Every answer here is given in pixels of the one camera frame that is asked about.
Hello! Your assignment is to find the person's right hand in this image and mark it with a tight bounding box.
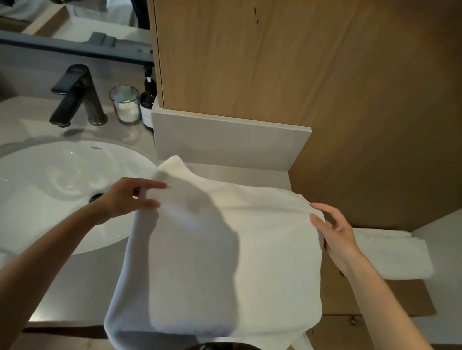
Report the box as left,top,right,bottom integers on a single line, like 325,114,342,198
299,201,379,282

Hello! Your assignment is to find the person's left hand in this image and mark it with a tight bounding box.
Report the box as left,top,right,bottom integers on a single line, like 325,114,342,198
91,170,168,232

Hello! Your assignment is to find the white towel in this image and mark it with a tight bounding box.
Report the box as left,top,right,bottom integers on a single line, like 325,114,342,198
345,222,440,288
99,147,346,350

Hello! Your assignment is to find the person's left forearm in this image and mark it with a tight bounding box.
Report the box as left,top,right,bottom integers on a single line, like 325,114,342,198
0,185,113,350

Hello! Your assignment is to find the white oval sink basin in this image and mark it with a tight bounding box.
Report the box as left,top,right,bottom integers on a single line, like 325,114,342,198
0,121,163,271

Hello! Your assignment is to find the glass jar with cotton pads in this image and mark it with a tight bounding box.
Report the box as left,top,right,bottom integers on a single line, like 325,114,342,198
104,82,147,127

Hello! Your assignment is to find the dark pump bottle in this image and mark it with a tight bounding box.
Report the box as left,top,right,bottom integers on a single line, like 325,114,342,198
134,66,166,131

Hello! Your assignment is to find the black faucet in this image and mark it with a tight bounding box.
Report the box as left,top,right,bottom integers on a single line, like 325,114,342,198
45,60,117,135

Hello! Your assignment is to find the grey stone backsplash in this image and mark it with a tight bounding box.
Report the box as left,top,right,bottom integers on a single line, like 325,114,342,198
143,100,313,185

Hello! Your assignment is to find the wooden back panel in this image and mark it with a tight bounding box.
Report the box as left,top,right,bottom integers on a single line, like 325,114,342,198
98,0,462,248

